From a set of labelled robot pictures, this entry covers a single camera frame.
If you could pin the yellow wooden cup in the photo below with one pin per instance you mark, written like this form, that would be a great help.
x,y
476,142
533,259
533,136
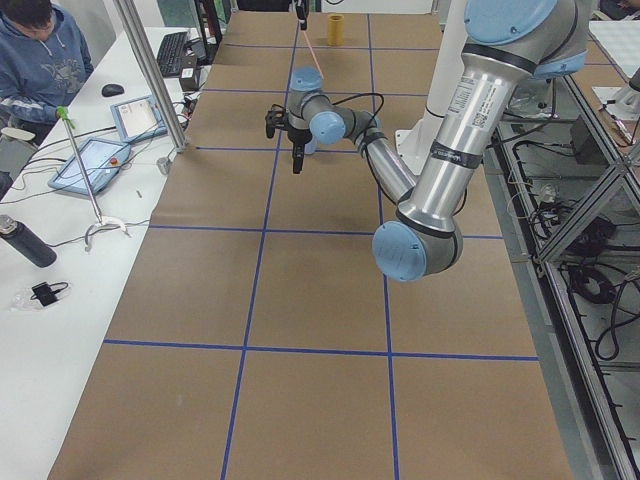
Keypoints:
x,y
335,30

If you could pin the small black device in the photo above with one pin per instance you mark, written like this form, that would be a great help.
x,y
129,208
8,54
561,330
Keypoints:
x,y
47,294

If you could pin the pink chopstick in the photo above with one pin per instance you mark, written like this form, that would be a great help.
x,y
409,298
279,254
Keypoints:
x,y
312,52

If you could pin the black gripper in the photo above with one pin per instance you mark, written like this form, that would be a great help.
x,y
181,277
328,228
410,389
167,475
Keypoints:
x,y
298,136
300,11

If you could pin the aluminium frame post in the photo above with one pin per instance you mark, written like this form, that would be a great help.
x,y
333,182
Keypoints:
x,y
142,51

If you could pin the person in blue hoodie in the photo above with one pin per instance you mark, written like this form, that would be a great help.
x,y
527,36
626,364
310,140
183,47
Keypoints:
x,y
45,62

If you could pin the blue teach pendant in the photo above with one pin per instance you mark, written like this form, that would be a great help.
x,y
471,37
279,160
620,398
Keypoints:
x,y
138,119
102,160

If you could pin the black box on desk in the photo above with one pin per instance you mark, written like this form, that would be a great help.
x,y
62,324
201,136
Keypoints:
x,y
189,79

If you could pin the white camera stand column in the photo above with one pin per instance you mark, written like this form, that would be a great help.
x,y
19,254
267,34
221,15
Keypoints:
x,y
413,145

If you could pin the near blue teach pendant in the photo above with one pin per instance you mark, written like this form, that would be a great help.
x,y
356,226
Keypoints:
x,y
102,160

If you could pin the far blue teach pendant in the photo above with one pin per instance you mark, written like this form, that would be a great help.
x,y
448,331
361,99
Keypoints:
x,y
138,119

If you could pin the black keyboard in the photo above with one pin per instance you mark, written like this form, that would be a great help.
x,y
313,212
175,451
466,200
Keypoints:
x,y
170,53

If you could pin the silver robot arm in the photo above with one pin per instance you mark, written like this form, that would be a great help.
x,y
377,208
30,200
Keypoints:
x,y
504,44

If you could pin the light blue cup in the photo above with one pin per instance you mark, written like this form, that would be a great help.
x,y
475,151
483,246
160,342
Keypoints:
x,y
310,147

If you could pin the black water bottle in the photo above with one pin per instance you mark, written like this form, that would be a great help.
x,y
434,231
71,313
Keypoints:
x,y
26,242

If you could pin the black computer mouse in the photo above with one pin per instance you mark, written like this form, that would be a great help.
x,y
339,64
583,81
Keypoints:
x,y
110,90

